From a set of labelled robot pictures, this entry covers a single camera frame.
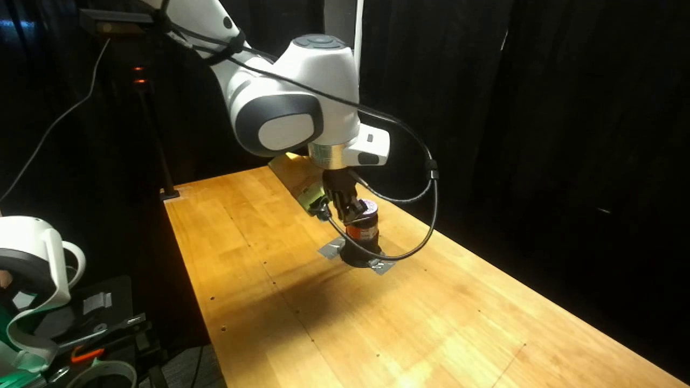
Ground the black looping robot cable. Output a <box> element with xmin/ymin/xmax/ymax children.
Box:
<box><xmin>161</xmin><ymin>19</ymin><xmax>442</xmax><ymax>264</ymax></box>

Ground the yellow green wrist camera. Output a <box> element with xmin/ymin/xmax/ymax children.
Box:
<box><xmin>271</xmin><ymin>153</ymin><xmax>328</xmax><ymax>215</ymax></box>

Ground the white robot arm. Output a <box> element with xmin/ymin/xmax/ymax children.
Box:
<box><xmin>143</xmin><ymin>0</ymin><xmax>390</xmax><ymax>220</ymax></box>

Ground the white vertical pole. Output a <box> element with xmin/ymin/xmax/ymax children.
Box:
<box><xmin>350</xmin><ymin>0</ymin><xmax>367</xmax><ymax>63</ymax></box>

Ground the orange handled tool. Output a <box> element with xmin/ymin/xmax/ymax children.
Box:
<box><xmin>69</xmin><ymin>347</ymin><xmax>107</xmax><ymax>365</ymax></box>

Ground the grey hanging cable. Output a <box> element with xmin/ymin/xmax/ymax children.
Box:
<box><xmin>0</xmin><ymin>38</ymin><xmax>115</xmax><ymax>202</ymax></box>

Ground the dark jar with purple lid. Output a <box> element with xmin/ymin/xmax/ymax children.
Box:
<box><xmin>342</xmin><ymin>199</ymin><xmax>382</xmax><ymax>267</ymax></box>

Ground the black camera tripod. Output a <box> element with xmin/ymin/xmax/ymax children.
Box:
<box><xmin>81</xmin><ymin>8</ymin><xmax>180</xmax><ymax>200</ymax></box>

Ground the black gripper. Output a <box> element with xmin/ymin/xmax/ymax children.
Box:
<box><xmin>321</xmin><ymin>169</ymin><xmax>367</xmax><ymax>222</ymax></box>

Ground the grey tape patch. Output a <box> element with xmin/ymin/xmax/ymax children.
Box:
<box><xmin>319</xmin><ymin>237</ymin><xmax>390</xmax><ymax>274</ymax></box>

